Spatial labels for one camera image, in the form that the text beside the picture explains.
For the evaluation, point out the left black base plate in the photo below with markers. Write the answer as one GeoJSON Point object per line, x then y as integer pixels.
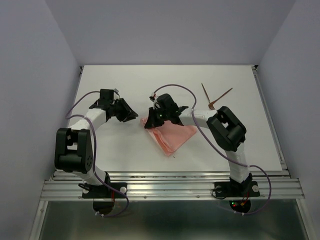
{"type": "Point", "coordinates": [98, 192]}

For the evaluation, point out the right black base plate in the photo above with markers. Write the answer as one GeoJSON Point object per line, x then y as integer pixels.
{"type": "Point", "coordinates": [227, 189]}

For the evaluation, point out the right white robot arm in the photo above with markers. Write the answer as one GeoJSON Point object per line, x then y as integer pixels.
{"type": "Point", "coordinates": [226, 129]}

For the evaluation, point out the aluminium rail frame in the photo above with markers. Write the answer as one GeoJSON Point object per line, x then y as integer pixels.
{"type": "Point", "coordinates": [168, 205]}

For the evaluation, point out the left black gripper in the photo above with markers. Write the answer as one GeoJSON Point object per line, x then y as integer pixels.
{"type": "Point", "coordinates": [128, 114]}

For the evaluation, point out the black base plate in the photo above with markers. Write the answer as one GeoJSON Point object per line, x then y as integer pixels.
{"type": "Point", "coordinates": [227, 189]}
{"type": "Point", "coordinates": [98, 192]}

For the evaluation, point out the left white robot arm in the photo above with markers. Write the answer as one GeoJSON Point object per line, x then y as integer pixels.
{"type": "Point", "coordinates": [76, 145]}

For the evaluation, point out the pink cloth napkin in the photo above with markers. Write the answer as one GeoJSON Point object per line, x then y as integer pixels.
{"type": "Point", "coordinates": [169, 137]}

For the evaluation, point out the brown wooden fork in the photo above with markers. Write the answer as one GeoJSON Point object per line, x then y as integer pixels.
{"type": "Point", "coordinates": [212, 103]}

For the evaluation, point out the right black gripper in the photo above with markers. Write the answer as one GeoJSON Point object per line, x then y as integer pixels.
{"type": "Point", "coordinates": [151, 122]}

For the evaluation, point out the brown wooden knife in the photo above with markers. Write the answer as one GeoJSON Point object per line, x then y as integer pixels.
{"type": "Point", "coordinates": [205, 92]}

